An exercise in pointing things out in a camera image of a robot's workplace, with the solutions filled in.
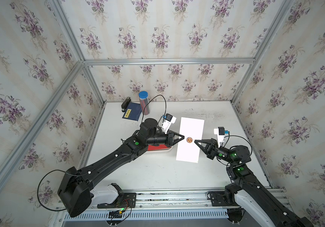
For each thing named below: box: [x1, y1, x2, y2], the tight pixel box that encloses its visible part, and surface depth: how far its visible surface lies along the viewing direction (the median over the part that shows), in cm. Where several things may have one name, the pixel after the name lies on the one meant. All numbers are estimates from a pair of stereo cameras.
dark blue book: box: [121, 102, 142, 122], surface depth 114 cm
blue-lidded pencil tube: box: [138, 90, 151, 115], surface depth 103 cm
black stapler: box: [120, 96, 132, 113], surface depth 117 cm
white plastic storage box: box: [142, 142, 179, 155], surface depth 90 cm
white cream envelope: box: [176, 116, 205, 164], surface depth 67 cm
